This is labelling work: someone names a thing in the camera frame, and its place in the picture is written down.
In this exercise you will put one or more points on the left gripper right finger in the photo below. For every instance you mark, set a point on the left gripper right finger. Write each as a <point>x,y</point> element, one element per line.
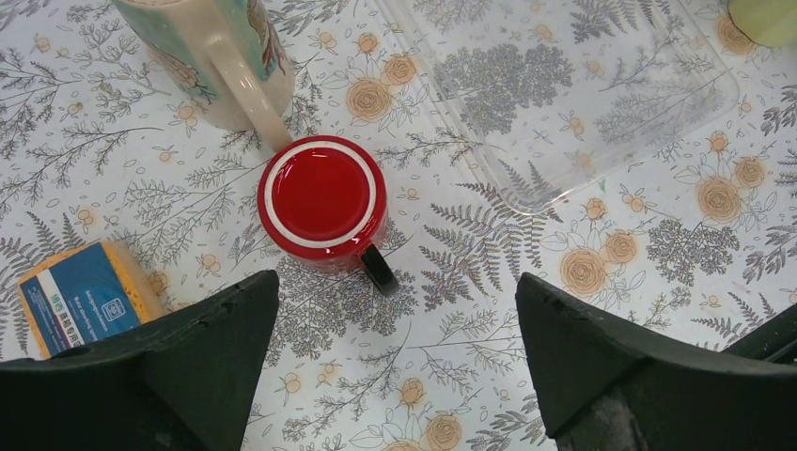
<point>605,383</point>

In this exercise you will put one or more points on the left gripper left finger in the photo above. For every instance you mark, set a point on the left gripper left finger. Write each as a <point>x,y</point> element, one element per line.
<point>185,381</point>

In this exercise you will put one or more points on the red mug black handle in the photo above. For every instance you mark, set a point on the red mug black handle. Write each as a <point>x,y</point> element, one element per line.
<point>323,200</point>

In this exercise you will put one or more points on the tall cream illustrated mug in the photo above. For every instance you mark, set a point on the tall cream illustrated mug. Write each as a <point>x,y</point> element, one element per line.
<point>225,56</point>

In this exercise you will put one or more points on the light green mug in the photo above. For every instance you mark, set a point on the light green mug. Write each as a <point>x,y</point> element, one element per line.
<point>770,23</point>

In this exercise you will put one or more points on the yellow sponge blue label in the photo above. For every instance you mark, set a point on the yellow sponge blue label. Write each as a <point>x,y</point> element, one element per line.
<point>87,294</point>

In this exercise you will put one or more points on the floral tablecloth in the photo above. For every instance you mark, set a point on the floral tablecloth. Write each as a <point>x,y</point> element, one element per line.
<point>698,242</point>

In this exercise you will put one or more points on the clear plastic tray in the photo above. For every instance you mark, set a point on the clear plastic tray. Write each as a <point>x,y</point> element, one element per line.
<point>550,95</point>

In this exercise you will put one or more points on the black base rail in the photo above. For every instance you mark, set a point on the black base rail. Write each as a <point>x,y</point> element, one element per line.
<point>774,341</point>

